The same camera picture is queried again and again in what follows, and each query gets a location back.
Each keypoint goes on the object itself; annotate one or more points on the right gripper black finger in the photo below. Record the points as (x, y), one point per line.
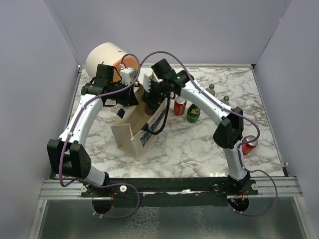
(153, 104)
(145, 97)

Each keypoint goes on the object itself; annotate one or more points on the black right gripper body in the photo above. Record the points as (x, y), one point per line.
(158, 90)

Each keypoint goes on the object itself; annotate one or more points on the purple Fanta can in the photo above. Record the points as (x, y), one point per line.
(149, 110)

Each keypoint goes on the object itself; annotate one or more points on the red cola can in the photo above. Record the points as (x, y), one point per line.
(247, 148)
(179, 105)

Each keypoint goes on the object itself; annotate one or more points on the beige canvas tote bag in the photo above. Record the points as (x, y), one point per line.
(128, 127)

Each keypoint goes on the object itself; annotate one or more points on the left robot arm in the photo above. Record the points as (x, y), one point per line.
(67, 154)

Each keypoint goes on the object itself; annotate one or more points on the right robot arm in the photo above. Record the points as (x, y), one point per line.
(229, 121)

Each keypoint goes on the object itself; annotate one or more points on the white round drawer box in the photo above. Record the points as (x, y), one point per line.
(108, 54)

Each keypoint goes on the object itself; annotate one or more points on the green Perrier bottle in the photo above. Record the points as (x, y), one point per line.
(193, 113)

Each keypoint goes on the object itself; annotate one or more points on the clear Chang bottle far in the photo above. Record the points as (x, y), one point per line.
(211, 89)

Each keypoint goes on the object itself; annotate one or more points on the clear chang bottle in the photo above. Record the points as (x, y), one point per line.
(211, 89)
(225, 100)

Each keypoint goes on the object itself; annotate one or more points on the clear Chang bottle near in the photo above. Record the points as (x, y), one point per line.
(225, 100)

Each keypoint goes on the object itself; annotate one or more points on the red cola can lying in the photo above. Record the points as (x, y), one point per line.
(247, 148)

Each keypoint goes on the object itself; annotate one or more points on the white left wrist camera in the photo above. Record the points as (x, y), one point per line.
(127, 74)

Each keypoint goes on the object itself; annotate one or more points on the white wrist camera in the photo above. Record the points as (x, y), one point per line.
(147, 83)
(127, 74)

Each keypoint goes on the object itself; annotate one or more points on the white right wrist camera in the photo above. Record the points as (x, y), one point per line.
(147, 83)

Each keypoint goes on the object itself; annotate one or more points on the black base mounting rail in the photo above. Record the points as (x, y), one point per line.
(167, 192)

